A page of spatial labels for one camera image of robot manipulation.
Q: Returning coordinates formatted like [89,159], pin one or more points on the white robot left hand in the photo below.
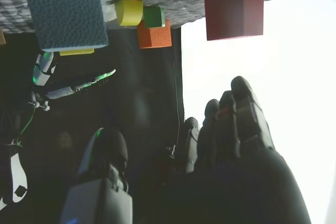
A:
[236,182]

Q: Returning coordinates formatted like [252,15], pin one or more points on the yellow foam cube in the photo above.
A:
[76,52]

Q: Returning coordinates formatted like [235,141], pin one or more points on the blue foam cube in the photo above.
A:
[65,11]

